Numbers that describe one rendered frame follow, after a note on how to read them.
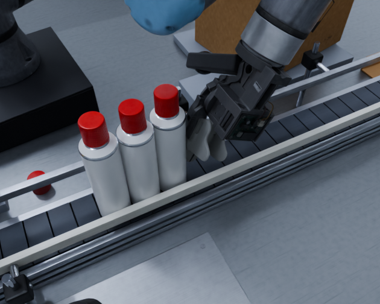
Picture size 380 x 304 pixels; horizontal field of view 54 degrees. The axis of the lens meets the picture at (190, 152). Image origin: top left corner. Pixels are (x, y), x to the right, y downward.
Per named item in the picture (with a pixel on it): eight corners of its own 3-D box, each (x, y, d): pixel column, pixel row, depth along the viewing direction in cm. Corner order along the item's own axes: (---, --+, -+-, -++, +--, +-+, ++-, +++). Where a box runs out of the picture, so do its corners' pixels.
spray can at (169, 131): (163, 199, 62) (154, 108, 47) (152, 177, 65) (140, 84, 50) (191, 188, 64) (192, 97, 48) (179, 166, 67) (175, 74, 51)
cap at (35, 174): (35, 198, 68) (29, 187, 66) (29, 185, 70) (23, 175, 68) (53, 189, 70) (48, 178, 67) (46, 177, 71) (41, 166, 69)
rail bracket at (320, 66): (309, 123, 81) (331, 60, 68) (289, 104, 85) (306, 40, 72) (321, 119, 82) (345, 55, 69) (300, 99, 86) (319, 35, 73)
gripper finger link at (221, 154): (202, 180, 59) (231, 137, 54) (185, 155, 63) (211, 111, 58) (216, 180, 61) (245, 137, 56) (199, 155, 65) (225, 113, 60)
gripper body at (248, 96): (218, 143, 51) (266, 69, 45) (189, 106, 56) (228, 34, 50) (254, 145, 56) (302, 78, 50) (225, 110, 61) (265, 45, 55)
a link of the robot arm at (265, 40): (245, 3, 48) (283, 19, 53) (227, 35, 50) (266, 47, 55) (280, 31, 43) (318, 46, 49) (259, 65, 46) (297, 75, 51)
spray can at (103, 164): (105, 228, 59) (75, 140, 43) (96, 202, 62) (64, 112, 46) (136, 215, 60) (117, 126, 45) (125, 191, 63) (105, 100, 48)
